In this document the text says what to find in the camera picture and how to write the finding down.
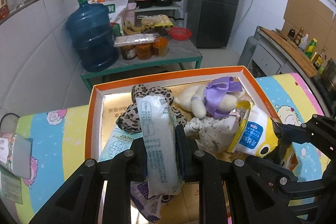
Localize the leopard print cloth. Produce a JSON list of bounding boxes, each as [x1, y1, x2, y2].
[[116, 84, 187, 134]]

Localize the blue water jug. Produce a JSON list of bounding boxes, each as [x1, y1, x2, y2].
[[66, 2, 118, 72]]

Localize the pink lid black pot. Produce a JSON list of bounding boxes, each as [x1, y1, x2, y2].
[[135, 0, 153, 9]]

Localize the pink plastic container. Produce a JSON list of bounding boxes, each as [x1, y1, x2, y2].
[[122, 3, 137, 25]]

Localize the white green rice bag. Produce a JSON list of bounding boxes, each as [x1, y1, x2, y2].
[[88, 0, 129, 35]]

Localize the yellow minion plush toy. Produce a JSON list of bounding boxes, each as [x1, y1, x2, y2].
[[228, 100, 290, 166]]

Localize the orange gold cardboard box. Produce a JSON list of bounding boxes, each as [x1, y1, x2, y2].
[[84, 65, 300, 224]]

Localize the packaged noodles tray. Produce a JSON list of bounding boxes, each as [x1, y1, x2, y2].
[[114, 34, 159, 48]]

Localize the green white tissue pack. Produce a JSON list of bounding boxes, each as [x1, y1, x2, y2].
[[135, 93, 185, 198]]

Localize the red plastic basket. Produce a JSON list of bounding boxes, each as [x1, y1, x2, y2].
[[169, 27, 192, 41]]

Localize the brown cardboard sheet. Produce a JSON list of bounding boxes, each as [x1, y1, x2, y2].
[[282, 0, 336, 59]]

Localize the banana bunch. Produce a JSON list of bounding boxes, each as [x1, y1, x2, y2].
[[123, 20, 143, 35]]

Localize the grey cabinet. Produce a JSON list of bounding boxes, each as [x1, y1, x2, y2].
[[238, 27, 317, 79]]

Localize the teal tissue pack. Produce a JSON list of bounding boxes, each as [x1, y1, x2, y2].
[[98, 125, 142, 162]]

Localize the orange sauce jar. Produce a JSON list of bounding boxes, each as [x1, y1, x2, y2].
[[135, 43, 152, 60], [152, 37, 169, 57]]

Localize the egg tray with eggs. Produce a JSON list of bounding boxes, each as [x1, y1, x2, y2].
[[141, 14, 174, 28]]

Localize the dark sauce jar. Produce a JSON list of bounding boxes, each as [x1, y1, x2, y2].
[[121, 46, 137, 60]]

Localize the green metal low table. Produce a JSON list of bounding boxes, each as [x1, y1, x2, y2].
[[81, 39, 203, 90]]

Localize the white speckled soft cloth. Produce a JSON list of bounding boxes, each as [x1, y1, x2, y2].
[[184, 115, 240, 154]]

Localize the orange sauce jar middle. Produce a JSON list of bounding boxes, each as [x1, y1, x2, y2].
[[135, 43, 152, 60]]

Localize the green bottle yellow cap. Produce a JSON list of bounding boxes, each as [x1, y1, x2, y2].
[[305, 38, 317, 58]]

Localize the green white tissue box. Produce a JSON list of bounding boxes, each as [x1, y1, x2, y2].
[[0, 167, 23, 204]]

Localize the black frying pan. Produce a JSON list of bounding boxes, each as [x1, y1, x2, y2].
[[153, 0, 181, 7]]

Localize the teddy bear purple dress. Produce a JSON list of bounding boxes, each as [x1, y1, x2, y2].
[[174, 77, 245, 119]]

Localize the purple white small packet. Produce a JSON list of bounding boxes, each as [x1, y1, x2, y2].
[[130, 181, 162, 223]]

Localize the floral tissue box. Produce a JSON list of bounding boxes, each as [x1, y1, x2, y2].
[[0, 132, 34, 180]]

